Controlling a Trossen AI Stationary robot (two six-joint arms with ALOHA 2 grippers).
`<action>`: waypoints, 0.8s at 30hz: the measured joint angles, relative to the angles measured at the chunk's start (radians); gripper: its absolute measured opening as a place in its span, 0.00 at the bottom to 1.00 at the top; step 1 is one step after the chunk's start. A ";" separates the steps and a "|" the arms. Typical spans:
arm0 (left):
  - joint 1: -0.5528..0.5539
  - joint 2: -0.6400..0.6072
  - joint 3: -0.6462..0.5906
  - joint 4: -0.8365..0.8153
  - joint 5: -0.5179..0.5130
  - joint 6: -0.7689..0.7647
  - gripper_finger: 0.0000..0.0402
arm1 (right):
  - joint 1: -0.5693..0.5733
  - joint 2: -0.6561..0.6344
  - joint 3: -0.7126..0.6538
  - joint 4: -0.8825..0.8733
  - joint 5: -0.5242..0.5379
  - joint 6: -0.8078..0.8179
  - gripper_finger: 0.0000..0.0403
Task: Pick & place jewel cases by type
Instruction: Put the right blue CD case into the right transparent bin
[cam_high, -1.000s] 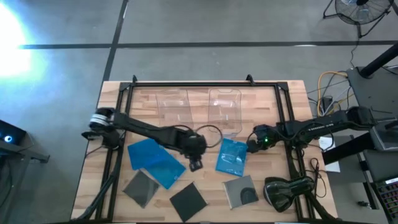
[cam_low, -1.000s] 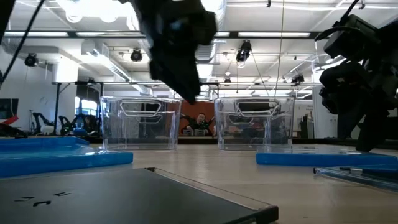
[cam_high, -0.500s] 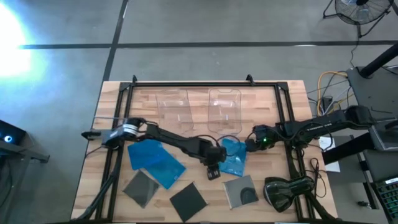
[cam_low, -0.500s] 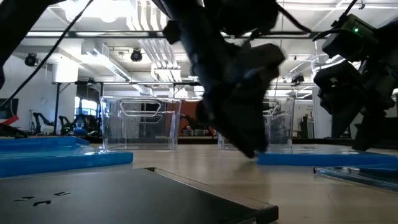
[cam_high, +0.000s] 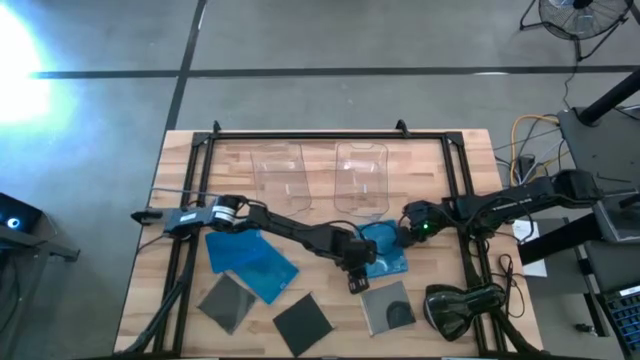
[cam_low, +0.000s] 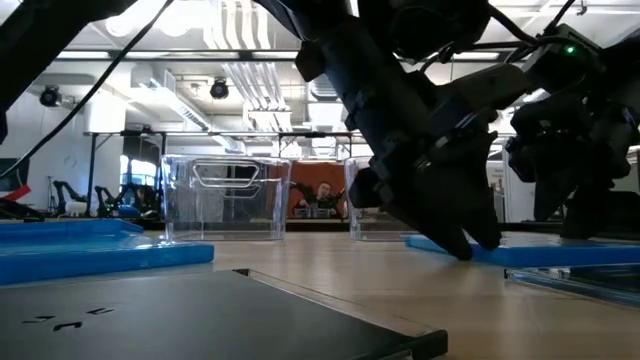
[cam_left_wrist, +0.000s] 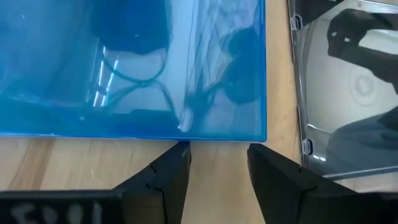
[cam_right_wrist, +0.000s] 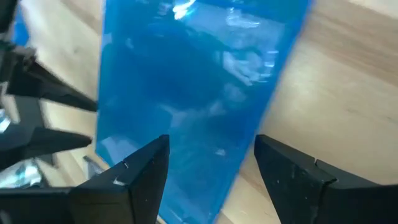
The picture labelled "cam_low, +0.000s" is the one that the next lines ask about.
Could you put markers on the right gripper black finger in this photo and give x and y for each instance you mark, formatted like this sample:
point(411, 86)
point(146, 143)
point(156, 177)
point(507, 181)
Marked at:
point(552, 202)
point(600, 215)

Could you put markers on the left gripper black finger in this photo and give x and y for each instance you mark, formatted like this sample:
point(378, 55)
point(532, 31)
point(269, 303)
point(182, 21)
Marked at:
point(442, 232)
point(470, 200)

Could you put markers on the clear jewel case black tray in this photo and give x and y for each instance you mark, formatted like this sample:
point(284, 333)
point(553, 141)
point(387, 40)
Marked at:
point(590, 285)

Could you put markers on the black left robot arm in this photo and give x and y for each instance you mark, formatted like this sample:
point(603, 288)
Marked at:
point(30, 40)

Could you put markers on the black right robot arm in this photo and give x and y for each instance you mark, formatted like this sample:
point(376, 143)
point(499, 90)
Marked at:
point(627, 65)

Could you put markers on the black background robot arm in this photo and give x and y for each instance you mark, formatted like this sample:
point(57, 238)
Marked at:
point(62, 189)

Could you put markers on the white pillar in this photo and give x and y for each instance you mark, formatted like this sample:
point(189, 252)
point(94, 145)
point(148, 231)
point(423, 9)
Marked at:
point(520, 205)

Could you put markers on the clear plastic bin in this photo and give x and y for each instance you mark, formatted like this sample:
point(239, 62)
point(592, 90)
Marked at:
point(225, 210)
point(360, 222)

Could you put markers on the person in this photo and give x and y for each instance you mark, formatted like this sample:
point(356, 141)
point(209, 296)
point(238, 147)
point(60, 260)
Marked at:
point(324, 192)

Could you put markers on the silver ceiling duct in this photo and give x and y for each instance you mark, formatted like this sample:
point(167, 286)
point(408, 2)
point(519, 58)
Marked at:
point(325, 87)

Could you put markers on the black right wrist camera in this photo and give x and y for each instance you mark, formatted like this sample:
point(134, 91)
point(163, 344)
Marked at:
point(565, 52)

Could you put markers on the orange wall panel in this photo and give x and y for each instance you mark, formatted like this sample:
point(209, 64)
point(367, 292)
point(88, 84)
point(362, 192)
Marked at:
point(310, 175)

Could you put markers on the black ceiling camera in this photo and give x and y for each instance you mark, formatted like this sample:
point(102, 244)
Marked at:
point(50, 96)
point(219, 89)

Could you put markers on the black metal background frame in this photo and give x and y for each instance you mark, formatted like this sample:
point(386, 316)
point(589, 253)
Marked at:
point(92, 170)

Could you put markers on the dark wall monitor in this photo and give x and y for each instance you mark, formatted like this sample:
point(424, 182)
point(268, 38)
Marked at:
point(15, 177)

